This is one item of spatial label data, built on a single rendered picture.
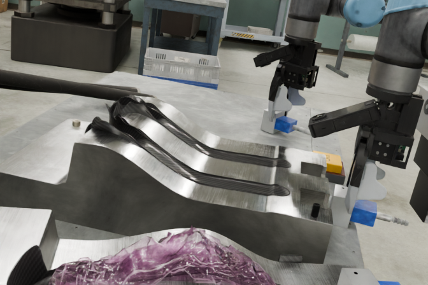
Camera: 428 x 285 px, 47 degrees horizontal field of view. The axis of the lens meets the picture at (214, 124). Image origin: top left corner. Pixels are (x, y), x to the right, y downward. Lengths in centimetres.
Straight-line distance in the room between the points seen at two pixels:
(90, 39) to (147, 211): 397
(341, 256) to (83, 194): 40
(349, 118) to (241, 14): 642
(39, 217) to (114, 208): 18
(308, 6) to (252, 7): 604
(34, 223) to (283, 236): 33
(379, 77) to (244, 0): 642
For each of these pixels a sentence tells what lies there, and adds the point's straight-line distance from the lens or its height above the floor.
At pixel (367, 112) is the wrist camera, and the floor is 101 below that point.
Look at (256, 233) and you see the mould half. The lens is 71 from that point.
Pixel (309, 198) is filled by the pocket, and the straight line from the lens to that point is 78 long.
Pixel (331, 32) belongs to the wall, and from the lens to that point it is 745.
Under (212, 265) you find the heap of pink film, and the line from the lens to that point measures 53.
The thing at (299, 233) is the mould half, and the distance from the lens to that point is 70.
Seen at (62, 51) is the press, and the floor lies 15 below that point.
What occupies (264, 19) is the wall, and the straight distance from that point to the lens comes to 724.
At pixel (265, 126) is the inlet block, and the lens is 125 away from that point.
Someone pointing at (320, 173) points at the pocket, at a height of 87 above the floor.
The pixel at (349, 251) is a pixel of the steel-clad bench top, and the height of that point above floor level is 80.
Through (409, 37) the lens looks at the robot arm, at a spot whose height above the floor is 113.
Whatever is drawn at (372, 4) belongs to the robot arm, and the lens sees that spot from 104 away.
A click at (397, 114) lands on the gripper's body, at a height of 101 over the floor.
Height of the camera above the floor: 121
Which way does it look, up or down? 19 degrees down
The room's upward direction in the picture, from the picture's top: 9 degrees clockwise
